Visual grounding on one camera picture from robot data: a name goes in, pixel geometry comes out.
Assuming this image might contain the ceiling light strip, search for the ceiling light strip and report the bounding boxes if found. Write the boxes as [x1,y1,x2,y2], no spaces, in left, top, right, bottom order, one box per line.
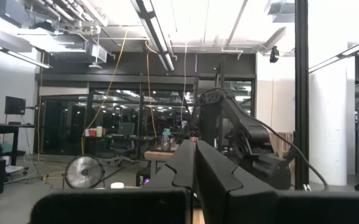
[308,34,359,75]
[0,29,53,70]

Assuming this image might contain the long orange hanging cable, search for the long orange hanging cable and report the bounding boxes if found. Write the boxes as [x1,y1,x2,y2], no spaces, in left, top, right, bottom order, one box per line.
[80,29,129,156]

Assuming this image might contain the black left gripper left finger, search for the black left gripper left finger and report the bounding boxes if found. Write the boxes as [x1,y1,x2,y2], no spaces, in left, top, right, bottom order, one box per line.
[30,139,196,224]

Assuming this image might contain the white roller blind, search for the white roller blind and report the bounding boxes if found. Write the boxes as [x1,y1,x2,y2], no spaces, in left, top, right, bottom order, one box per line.
[38,86,90,97]

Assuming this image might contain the long ceiling light fixture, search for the long ceiling light fixture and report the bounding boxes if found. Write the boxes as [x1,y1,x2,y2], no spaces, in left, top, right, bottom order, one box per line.
[129,0,176,73]

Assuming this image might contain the teal-capped water bottle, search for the teal-capped water bottle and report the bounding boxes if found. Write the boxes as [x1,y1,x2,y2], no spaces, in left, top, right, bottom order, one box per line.
[161,128,172,152]

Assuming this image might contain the black standing desk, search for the black standing desk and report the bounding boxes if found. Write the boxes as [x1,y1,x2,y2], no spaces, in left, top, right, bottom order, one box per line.
[0,123,36,167]

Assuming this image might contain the round metal floor fan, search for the round metal floor fan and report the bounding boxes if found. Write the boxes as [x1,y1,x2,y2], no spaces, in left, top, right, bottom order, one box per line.
[64,154,105,189]

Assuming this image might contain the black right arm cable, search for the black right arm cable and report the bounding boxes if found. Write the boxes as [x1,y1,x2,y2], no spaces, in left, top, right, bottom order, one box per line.
[250,115,329,192]

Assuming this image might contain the wooden pallet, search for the wooden pallet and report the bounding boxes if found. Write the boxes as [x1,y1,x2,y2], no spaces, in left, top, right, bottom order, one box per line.
[268,131,296,162]

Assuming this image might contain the small black monitor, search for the small black monitor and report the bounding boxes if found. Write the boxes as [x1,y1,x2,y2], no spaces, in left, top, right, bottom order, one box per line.
[4,96,27,116]

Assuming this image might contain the grey office chair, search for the grey office chair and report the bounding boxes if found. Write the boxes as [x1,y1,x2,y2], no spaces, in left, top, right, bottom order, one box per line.
[109,122,136,166]

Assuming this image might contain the black hanging ceiling device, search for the black hanging ceiling device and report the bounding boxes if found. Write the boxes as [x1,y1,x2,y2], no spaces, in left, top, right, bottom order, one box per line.
[269,45,281,64]

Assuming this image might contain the long dark desk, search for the long dark desk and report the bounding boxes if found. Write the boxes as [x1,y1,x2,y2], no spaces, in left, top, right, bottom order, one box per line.
[84,135,158,159]

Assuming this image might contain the white hanging cable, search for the white hanging cable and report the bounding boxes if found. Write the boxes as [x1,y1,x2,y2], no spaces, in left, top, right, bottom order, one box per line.
[180,43,189,124]

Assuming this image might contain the wooden workbench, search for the wooden workbench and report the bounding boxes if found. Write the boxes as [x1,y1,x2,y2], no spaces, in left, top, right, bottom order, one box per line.
[144,146,180,180]

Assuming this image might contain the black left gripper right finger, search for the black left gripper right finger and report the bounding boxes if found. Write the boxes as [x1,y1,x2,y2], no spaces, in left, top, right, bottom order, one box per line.
[196,139,359,224]

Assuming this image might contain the black aluminium table frame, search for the black aluminium table frame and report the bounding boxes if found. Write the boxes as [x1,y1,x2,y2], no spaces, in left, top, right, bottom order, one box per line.
[284,0,310,191]

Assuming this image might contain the grey ceiling air unit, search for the grey ceiling air unit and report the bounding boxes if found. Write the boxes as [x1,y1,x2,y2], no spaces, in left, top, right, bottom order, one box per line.
[50,39,108,65]

